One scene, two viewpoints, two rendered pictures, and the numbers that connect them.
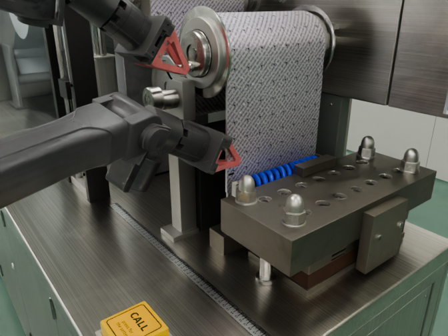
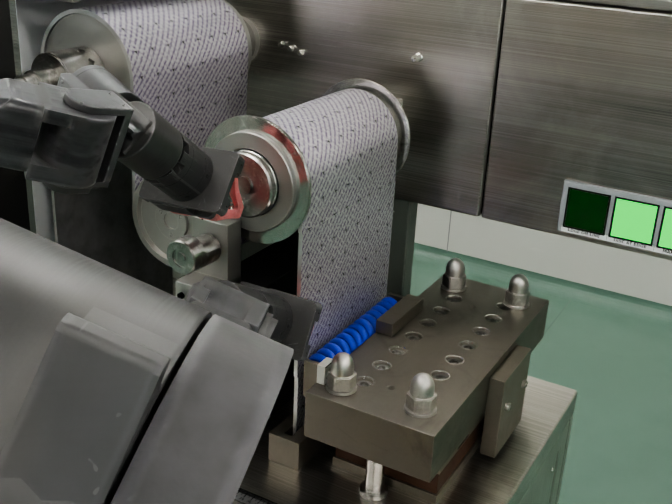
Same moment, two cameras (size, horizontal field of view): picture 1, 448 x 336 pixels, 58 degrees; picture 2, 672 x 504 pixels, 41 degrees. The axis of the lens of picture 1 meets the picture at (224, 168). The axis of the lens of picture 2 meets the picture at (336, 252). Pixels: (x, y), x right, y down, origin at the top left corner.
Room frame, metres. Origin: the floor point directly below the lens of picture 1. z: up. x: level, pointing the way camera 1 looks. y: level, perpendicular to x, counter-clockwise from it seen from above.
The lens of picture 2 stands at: (-0.21, 0.33, 1.57)
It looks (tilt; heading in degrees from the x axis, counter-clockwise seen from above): 23 degrees down; 336
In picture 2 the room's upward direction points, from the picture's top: 3 degrees clockwise
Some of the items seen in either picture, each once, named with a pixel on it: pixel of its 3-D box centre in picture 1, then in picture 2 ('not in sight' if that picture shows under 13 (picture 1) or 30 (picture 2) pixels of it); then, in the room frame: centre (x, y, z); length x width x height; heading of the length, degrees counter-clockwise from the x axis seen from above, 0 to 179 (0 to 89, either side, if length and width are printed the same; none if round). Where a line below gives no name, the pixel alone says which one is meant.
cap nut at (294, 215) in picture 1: (294, 208); (422, 391); (0.52, -0.10, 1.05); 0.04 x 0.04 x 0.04
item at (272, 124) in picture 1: (275, 131); (347, 273); (0.73, -0.10, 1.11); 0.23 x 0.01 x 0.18; 128
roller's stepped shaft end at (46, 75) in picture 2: not in sight; (29, 85); (0.85, 0.26, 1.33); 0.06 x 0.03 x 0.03; 128
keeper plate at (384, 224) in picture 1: (383, 234); (507, 400); (0.59, -0.27, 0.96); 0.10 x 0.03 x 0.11; 128
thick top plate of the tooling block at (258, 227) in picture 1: (335, 199); (438, 360); (0.66, -0.20, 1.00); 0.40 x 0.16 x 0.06; 128
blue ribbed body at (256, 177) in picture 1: (281, 174); (358, 334); (0.71, -0.11, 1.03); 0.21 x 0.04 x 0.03; 128
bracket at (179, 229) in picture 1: (175, 163); (207, 342); (0.70, 0.09, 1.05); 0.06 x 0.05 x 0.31; 128
